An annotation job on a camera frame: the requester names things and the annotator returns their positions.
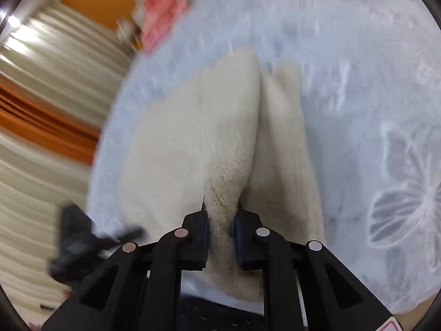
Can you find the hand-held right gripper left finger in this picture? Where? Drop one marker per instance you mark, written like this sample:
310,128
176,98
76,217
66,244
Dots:
205,232

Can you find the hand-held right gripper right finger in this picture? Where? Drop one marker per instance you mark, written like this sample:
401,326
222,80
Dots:
239,241

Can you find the beige sweater with black hearts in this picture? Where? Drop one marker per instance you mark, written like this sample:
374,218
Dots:
206,127

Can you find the beige curtain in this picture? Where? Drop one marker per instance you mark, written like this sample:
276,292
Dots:
51,196

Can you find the orange curtain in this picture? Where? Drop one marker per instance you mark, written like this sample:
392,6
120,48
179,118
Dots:
44,117

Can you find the white feather lamp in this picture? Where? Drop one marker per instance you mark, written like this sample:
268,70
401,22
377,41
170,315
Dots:
124,31

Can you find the bed with butterfly print sheet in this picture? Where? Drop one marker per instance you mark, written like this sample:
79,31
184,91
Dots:
344,41

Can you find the pink blanket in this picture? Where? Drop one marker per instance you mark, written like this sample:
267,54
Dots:
165,10

